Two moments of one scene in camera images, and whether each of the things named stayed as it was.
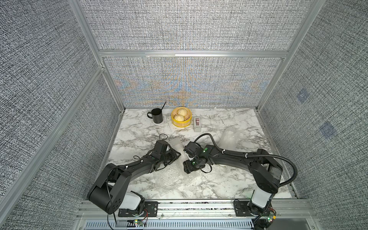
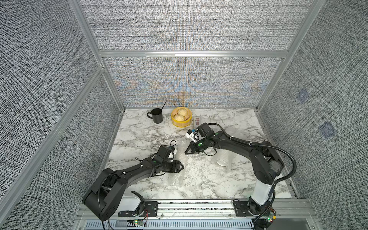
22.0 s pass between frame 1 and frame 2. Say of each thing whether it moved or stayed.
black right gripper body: moved
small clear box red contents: stayed
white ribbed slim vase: moved
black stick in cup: stayed
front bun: stayed
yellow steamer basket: stayed
